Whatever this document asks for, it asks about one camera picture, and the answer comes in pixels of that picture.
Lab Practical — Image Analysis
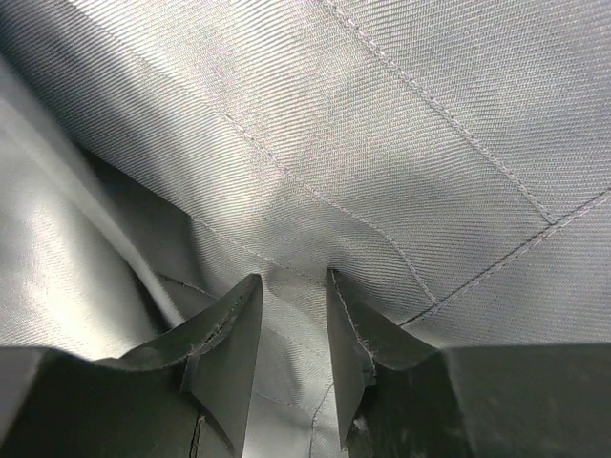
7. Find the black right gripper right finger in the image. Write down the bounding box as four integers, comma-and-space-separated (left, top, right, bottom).
326, 270, 610, 457

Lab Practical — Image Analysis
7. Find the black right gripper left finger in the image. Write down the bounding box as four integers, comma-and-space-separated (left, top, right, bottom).
1, 274, 263, 457

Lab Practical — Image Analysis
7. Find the grey pleated skirt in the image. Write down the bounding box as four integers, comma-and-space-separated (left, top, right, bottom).
1, 1, 610, 457

